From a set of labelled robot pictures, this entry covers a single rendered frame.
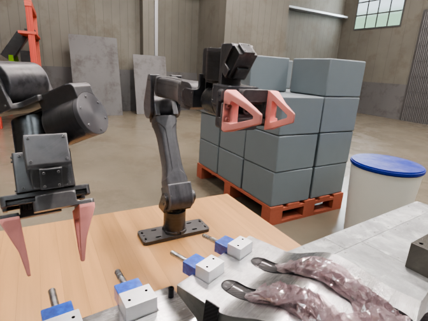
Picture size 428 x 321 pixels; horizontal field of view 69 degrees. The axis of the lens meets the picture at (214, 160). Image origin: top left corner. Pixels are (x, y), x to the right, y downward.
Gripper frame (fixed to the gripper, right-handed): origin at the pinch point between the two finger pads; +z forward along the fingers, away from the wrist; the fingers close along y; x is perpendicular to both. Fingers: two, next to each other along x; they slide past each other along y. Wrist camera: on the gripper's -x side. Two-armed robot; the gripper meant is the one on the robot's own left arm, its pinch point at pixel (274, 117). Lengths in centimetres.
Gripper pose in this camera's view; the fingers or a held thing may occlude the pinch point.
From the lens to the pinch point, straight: 48.7
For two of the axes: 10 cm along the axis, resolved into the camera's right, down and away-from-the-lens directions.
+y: 8.7, -0.9, 4.8
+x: -0.7, 9.5, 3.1
